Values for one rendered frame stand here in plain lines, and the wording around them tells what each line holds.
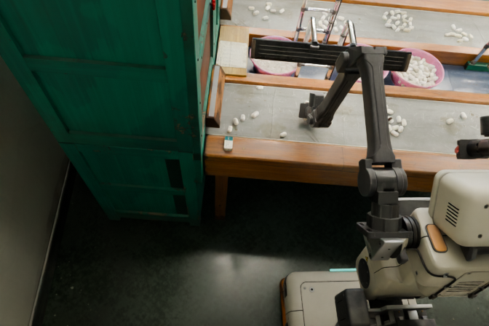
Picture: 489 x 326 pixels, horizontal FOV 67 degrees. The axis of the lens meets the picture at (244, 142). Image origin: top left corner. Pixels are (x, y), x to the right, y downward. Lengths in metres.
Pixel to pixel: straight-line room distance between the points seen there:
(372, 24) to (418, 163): 0.90
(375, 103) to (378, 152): 0.13
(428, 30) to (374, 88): 1.36
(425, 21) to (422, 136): 0.82
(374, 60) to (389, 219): 0.43
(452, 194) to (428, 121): 0.98
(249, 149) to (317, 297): 0.78
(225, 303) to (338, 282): 0.60
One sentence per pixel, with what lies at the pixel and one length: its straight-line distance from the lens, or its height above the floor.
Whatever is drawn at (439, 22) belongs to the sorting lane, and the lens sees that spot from 2.49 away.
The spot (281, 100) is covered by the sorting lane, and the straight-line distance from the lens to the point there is 1.76.
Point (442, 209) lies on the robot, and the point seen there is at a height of 1.28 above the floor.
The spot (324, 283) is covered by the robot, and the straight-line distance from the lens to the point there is 1.92.
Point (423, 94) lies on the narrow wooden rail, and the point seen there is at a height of 0.76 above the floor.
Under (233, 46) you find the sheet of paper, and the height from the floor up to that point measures 0.78.
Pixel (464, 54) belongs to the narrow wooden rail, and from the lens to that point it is 2.34.
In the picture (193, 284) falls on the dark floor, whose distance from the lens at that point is 2.14.
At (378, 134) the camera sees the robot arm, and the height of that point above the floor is 1.30.
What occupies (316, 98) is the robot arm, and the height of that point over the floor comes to 0.96.
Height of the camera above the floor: 2.09
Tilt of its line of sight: 58 degrees down
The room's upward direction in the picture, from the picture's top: 8 degrees clockwise
